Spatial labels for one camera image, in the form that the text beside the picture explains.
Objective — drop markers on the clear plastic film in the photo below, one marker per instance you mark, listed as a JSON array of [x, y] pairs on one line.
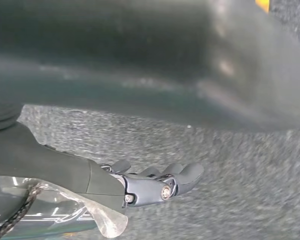
[[107, 218]]

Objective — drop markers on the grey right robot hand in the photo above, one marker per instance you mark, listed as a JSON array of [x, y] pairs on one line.
[[52, 169]]

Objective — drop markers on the yellow floor tape frame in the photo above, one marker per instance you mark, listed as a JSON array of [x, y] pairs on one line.
[[262, 5]]

